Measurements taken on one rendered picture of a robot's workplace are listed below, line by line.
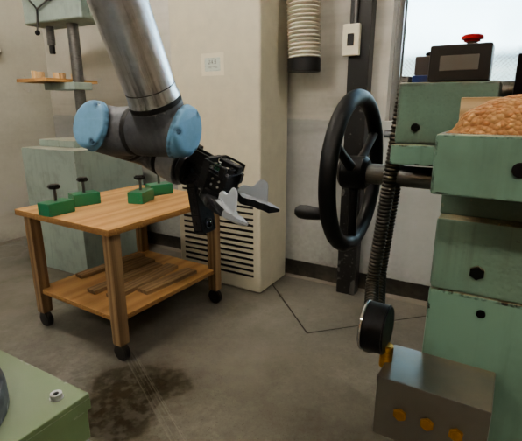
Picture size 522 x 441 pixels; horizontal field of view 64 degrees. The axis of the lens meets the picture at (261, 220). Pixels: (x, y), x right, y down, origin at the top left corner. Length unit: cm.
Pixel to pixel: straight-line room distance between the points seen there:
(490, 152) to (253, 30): 165
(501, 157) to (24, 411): 50
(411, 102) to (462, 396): 41
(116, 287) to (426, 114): 121
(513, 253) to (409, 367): 18
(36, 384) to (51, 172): 210
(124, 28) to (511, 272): 59
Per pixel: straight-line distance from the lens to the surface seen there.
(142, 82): 71
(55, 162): 252
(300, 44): 201
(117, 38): 69
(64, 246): 263
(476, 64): 68
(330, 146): 65
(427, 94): 68
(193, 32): 220
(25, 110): 344
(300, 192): 224
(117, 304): 161
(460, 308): 57
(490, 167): 45
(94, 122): 82
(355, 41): 201
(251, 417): 143
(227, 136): 207
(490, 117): 46
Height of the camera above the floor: 93
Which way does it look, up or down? 15 degrees down
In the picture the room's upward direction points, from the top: straight up
